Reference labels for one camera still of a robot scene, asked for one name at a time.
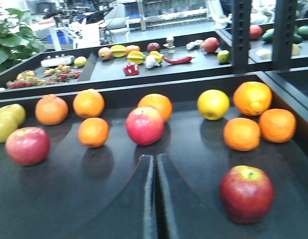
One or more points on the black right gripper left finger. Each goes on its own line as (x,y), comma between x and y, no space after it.
(131,214)

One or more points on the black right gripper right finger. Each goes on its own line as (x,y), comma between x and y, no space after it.
(181,213)

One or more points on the dark red apple upper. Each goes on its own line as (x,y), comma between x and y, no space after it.
(247,194)

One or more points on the pink-red apple centre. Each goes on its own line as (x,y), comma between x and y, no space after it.
(144,125)

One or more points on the pink-red apple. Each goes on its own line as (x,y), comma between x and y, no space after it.
(144,125)
(28,146)

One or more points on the small orange centre left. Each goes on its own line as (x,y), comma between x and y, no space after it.
(93,132)

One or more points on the small orange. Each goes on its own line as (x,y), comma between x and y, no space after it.
(93,132)
(242,134)
(277,125)

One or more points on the small orange lower left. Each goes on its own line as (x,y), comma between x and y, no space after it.
(242,134)

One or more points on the black wood-panel fruit stand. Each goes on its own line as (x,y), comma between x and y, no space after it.
(186,149)

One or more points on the orange behind centre apple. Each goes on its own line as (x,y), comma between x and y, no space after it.
(159,102)

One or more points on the yellow orange right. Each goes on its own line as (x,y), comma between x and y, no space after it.
(213,104)

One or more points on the pink-red apple far left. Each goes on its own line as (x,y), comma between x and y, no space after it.
(28,146)

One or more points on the small orange lower right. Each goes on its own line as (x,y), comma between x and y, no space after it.
(277,125)

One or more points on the large orange far right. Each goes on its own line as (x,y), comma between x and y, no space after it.
(252,98)

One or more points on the white garlic bulb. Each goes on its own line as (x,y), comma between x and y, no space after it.
(150,62)

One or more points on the yellow-green apple front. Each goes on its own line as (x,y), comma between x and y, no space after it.
(7,126)

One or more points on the red chili pepper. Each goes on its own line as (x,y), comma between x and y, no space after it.
(185,59)

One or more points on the yellow starfruit left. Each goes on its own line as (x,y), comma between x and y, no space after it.
(136,57)

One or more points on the yellow starfruit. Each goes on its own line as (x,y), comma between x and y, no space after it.
(158,56)
(136,57)

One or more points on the yellow starfruit right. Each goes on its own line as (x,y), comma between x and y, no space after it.
(158,56)

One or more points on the dark purple onion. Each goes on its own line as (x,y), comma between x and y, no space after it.
(153,46)

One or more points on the red apple rear tray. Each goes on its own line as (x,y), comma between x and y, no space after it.
(211,44)

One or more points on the black perforated upright post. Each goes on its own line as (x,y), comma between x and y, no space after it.
(241,10)

